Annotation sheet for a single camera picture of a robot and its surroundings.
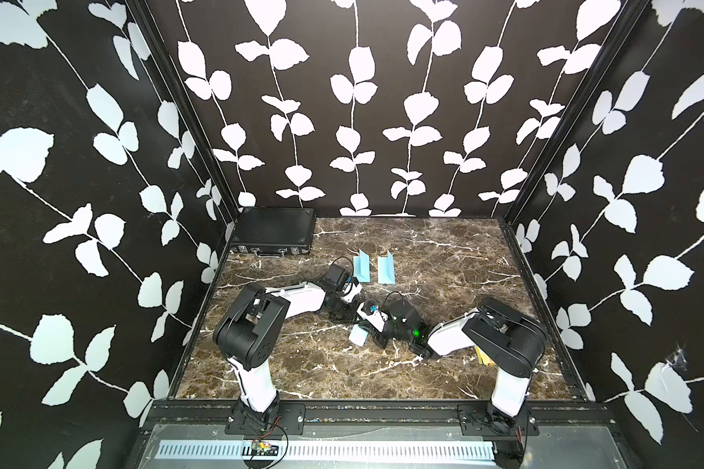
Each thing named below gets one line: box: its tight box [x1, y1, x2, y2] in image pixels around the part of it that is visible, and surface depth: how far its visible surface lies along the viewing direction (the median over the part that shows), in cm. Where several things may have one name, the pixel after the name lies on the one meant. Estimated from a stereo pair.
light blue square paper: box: [377, 250, 396, 285], surface depth 106 cm
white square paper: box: [348, 324, 369, 346], surface depth 90 cm
